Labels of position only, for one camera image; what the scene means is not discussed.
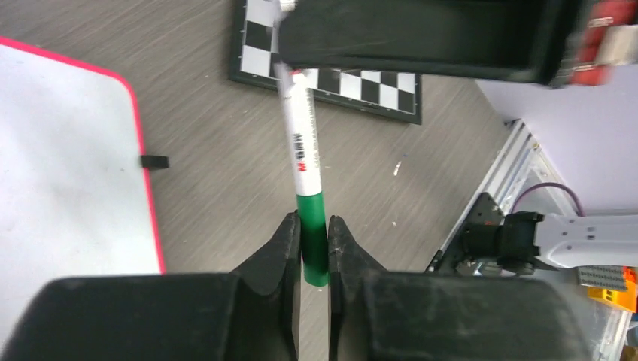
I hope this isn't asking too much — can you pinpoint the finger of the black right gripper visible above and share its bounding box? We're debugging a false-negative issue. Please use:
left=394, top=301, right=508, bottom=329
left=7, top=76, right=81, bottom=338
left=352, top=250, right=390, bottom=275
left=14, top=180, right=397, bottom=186
left=278, top=1, right=584, bottom=85

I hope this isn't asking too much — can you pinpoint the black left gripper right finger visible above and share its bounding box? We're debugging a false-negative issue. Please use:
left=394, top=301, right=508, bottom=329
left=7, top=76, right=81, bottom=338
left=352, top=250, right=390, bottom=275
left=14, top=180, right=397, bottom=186
left=328, top=216, right=591, bottom=360

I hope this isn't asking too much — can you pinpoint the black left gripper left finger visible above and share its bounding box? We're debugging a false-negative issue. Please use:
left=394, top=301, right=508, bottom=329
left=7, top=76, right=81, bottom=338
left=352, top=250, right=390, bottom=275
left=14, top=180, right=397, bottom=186
left=1, top=213, right=301, bottom=360

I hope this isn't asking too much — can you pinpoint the pink-framed whiteboard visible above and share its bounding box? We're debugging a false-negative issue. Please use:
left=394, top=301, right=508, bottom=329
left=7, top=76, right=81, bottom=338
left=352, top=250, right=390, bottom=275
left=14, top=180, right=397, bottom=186
left=1, top=38, right=165, bottom=338

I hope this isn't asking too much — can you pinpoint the white green marker pen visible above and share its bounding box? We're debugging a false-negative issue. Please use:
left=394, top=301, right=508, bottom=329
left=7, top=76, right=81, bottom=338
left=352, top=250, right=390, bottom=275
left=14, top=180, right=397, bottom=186
left=275, top=62, right=329, bottom=287

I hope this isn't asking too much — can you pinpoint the black white chessboard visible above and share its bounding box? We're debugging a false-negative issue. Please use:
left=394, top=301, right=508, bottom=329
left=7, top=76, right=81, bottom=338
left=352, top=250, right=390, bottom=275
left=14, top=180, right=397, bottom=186
left=228, top=0, right=424, bottom=126

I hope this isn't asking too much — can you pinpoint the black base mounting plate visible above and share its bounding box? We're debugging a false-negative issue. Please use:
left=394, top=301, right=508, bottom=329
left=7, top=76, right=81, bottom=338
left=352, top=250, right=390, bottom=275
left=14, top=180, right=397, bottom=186
left=427, top=192, right=504, bottom=276

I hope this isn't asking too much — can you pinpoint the aluminium frame rail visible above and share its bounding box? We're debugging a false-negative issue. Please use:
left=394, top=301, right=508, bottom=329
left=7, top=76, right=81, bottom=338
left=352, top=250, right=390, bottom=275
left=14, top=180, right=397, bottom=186
left=438, top=119, right=554, bottom=260

